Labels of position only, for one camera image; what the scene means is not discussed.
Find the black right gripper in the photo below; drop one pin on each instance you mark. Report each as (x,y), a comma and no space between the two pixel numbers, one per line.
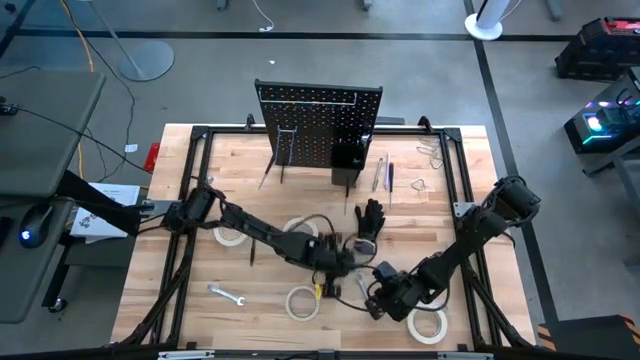
(400,297)

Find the red flat object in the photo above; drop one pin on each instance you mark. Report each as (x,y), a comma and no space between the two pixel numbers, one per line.
(152,156)

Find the black case with red top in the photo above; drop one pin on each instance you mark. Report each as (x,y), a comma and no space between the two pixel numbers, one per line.
(600,50)

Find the black computer mouse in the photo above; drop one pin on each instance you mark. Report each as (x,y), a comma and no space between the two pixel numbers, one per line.
(36,226)

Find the black and grey work glove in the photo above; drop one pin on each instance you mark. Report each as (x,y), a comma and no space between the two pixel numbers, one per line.
(371,220)

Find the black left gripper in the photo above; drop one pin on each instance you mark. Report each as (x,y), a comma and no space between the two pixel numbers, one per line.
(332,260)

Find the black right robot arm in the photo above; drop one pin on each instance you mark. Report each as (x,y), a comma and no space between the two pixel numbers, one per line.
(475,230)

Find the black support beam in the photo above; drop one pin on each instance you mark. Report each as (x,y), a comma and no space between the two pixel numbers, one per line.
(100,200)

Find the black box with striped corner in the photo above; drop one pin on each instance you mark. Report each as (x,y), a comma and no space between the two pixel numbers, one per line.
(590,340)

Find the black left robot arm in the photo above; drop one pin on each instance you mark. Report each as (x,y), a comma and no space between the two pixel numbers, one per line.
(250,227)

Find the grey round floor stand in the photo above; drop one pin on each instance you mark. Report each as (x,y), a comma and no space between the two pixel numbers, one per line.
(147,60)

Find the black pegboard bin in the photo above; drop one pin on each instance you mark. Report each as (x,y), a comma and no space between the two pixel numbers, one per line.
(346,160)

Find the white pen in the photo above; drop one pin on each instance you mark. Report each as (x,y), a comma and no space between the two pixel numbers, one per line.
(386,170)

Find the black caster wheel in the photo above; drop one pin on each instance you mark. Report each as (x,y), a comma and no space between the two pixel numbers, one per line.
(57,305)

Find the black pen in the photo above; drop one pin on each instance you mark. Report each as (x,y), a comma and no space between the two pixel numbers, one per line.
(252,252)

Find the white paper sheet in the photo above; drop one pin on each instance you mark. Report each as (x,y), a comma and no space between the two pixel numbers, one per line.
(107,195)

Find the black metal pegboard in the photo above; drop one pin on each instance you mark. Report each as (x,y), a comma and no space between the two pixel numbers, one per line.
(320,130)

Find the white round floor stand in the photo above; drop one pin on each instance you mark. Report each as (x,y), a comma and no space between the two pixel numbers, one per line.
(482,27)

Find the computer with coloured lights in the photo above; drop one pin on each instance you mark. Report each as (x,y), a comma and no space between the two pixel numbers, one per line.
(600,125)

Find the white floor label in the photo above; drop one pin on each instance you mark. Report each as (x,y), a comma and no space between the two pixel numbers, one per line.
(131,148)

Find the small black desk device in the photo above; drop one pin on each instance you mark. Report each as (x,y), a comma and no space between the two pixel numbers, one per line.
(7,107)

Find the dark slim screwdriver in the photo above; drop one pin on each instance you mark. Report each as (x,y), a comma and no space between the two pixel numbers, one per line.
(283,172)
(266,174)

